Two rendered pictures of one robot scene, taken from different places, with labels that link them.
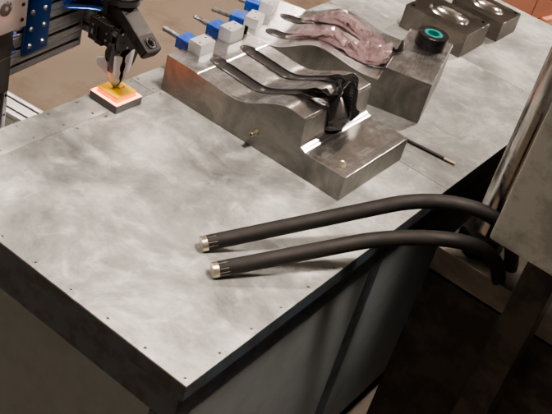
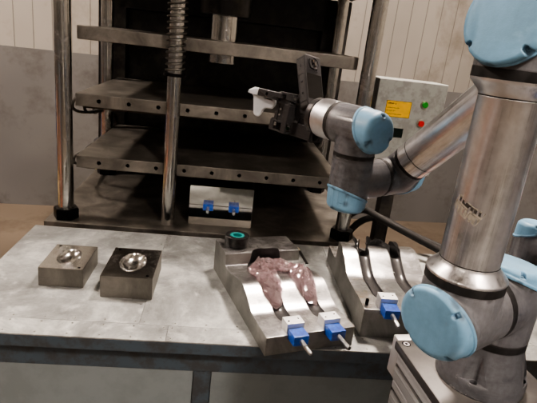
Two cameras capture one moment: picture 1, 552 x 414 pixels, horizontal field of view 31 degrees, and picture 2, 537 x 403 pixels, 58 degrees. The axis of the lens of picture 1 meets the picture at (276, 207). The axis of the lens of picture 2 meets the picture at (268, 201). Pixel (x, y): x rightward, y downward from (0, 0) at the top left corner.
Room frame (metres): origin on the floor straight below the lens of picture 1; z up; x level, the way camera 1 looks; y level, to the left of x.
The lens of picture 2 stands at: (3.07, 1.04, 1.57)
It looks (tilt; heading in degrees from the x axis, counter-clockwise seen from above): 18 degrees down; 236
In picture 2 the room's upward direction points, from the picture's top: 7 degrees clockwise
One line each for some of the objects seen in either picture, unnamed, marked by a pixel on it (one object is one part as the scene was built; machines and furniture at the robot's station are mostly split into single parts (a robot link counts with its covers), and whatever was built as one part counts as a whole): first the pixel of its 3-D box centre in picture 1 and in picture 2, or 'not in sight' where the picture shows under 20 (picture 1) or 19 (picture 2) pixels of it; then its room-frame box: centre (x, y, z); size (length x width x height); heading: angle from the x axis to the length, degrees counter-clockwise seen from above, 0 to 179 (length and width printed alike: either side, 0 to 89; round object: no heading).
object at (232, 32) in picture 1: (214, 27); (391, 313); (2.11, 0.26, 0.89); 0.13 x 0.05 x 0.05; 62
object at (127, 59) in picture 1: (117, 62); not in sight; (1.85, 0.41, 0.88); 0.06 x 0.03 x 0.09; 62
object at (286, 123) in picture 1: (287, 98); (382, 277); (1.93, 0.04, 0.87); 0.50 x 0.26 x 0.14; 62
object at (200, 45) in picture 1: (185, 40); not in sight; (2.01, 0.30, 0.89); 0.13 x 0.05 x 0.05; 62
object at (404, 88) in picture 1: (342, 47); (276, 285); (2.28, -0.05, 0.86); 0.50 x 0.26 x 0.11; 80
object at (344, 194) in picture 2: not in sight; (356, 180); (2.45, 0.39, 1.34); 0.11 x 0.08 x 0.11; 4
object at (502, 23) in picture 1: (484, 15); (69, 265); (2.81, -0.43, 0.83); 0.17 x 0.13 x 0.06; 62
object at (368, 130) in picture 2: not in sight; (358, 129); (2.47, 0.39, 1.43); 0.11 x 0.08 x 0.09; 94
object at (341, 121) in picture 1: (290, 75); (383, 265); (1.94, 0.05, 0.92); 0.35 x 0.16 x 0.09; 62
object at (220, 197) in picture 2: not in sight; (221, 189); (2.04, -0.92, 0.87); 0.50 x 0.27 x 0.17; 62
